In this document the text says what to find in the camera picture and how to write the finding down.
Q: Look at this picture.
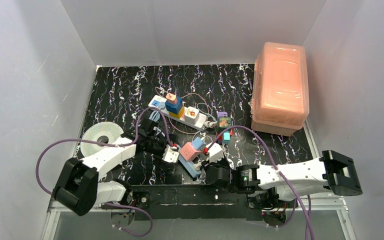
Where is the light blue charger plug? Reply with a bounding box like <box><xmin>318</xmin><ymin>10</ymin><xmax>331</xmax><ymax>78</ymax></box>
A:
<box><xmin>191</xmin><ymin>137</ymin><xmax>205</xmax><ymax>151</ymax></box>

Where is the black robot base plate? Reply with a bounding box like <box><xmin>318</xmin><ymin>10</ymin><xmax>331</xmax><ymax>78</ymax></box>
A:
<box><xmin>110</xmin><ymin>183</ymin><xmax>287</xmax><ymax>222</ymax></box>

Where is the blue cube socket adapter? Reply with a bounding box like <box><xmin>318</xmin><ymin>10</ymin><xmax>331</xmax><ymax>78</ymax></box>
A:
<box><xmin>165</xmin><ymin>96</ymin><xmax>184</xmax><ymax>113</ymax></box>

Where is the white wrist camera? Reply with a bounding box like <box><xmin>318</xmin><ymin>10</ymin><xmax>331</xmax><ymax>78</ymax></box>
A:
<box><xmin>206</xmin><ymin>143</ymin><xmax>225</xmax><ymax>163</ymax></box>
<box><xmin>162</xmin><ymin>145</ymin><xmax>180</xmax><ymax>164</ymax></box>

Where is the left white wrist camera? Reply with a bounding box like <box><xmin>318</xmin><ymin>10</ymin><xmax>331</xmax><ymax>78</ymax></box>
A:
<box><xmin>162</xmin><ymin>145</ymin><xmax>180</xmax><ymax>164</ymax></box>

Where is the blue power strip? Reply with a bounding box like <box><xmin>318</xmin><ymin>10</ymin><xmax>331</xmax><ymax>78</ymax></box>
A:
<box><xmin>178</xmin><ymin>155</ymin><xmax>202</xmax><ymax>179</ymax></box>

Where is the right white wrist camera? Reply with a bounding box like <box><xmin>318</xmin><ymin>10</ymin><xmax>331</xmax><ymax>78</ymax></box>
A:
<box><xmin>206</xmin><ymin>143</ymin><xmax>225</xmax><ymax>163</ymax></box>

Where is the small pink charger plug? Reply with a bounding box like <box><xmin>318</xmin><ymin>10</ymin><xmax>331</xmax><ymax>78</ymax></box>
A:
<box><xmin>165</xmin><ymin>93</ymin><xmax>178</xmax><ymax>105</ymax></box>

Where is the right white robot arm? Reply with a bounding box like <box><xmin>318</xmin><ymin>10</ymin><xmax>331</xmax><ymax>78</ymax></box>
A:
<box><xmin>204</xmin><ymin>150</ymin><xmax>363</xmax><ymax>202</ymax></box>

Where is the pink cube socket adapter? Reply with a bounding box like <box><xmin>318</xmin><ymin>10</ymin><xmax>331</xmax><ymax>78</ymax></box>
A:
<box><xmin>179</xmin><ymin>142</ymin><xmax>201</xmax><ymax>162</ymax></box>

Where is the purple cube socket adapter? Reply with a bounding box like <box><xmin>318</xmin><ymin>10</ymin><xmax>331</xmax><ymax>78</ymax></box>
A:
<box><xmin>217</xmin><ymin>111</ymin><xmax>229</xmax><ymax>118</ymax></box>

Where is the white cube socket adapter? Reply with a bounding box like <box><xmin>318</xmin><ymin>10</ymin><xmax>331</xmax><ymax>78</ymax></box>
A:
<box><xmin>183</xmin><ymin>106</ymin><xmax>200</xmax><ymax>125</ymax></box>

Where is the teal charger plug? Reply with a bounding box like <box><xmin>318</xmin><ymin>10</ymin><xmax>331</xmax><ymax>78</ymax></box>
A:
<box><xmin>222</xmin><ymin>131</ymin><xmax>231</xmax><ymax>144</ymax></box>

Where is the pink translucent storage box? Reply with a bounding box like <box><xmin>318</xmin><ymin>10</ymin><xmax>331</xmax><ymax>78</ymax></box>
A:
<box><xmin>251</xmin><ymin>42</ymin><xmax>310</xmax><ymax>136</ymax></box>

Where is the purple camera cable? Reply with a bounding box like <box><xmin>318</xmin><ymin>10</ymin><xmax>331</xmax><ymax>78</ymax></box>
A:
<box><xmin>203</xmin><ymin>125</ymin><xmax>315</xmax><ymax>240</ymax></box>
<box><xmin>35</xmin><ymin>105</ymin><xmax>176</xmax><ymax>238</ymax></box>

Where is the yellow cube socket adapter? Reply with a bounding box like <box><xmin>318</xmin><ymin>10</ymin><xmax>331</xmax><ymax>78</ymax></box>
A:
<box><xmin>168</xmin><ymin>106</ymin><xmax>185</xmax><ymax>119</ymax></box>

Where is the white power strip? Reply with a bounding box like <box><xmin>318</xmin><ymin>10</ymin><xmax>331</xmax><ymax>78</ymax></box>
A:
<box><xmin>148</xmin><ymin>95</ymin><xmax>208</xmax><ymax>130</ymax></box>

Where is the red cube socket adapter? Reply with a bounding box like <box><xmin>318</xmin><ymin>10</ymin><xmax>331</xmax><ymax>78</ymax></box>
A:
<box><xmin>216</xmin><ymin>129</ymin><xmax>233</xmax><ymax>137</ymax></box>

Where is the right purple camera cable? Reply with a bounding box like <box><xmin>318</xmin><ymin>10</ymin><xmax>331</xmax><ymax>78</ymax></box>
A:
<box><xmin>203</xmin><ymin>125</ymin><xmax>315</xmax><ymax>240</ymax></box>

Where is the green cube socket adapter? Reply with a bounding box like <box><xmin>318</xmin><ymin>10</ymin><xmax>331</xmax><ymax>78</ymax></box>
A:
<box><xmin>216</xmin><ymin>116</ymin><xmax>233</xmax><ymax>132</ymax></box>

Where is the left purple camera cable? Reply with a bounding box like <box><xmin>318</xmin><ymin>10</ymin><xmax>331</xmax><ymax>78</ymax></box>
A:
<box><xmin>35</xmin><ymin>105</ymin><xmax>176</xmax><ymax>238</ymax></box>

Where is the white filament spool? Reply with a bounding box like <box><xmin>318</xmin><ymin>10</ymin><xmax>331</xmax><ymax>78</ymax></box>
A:
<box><xmin>80</xmin><ymin>121</ymin><xmax>124</xmax><ymax>157</ymax></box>

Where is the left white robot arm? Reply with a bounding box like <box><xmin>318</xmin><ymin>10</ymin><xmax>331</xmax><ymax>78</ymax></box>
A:
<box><xmin>51</xmin><ymin>118</ymin><xmax>179</xmax><ymax>216</ymax></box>

